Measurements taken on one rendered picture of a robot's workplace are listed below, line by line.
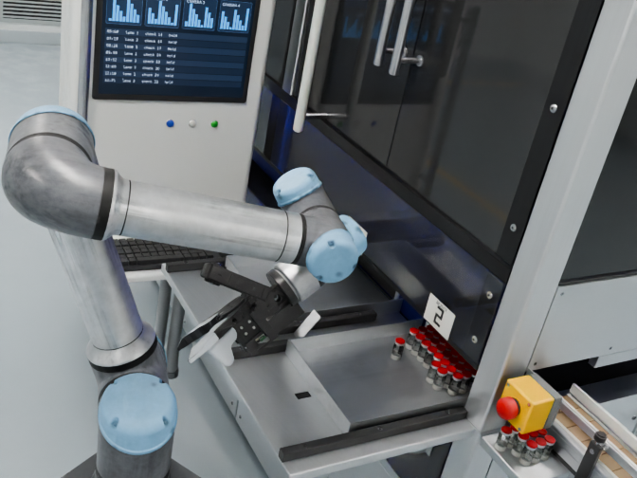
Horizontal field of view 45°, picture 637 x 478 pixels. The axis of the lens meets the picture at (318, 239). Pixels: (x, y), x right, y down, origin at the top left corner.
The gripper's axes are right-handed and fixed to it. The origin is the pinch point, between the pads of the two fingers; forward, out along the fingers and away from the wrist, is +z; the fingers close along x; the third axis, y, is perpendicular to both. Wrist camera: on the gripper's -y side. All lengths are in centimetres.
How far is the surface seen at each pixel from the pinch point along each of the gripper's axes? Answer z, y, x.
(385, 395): -26.5, 35.2, 18.6
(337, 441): -12.2, 30.7, 5.4
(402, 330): -42, 33, 36
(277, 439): -4.3, 24.5, 8.9
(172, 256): -14, -8, 73
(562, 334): -57, 42, 1
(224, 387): -6, 43, 136
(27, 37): -60, -183, 519
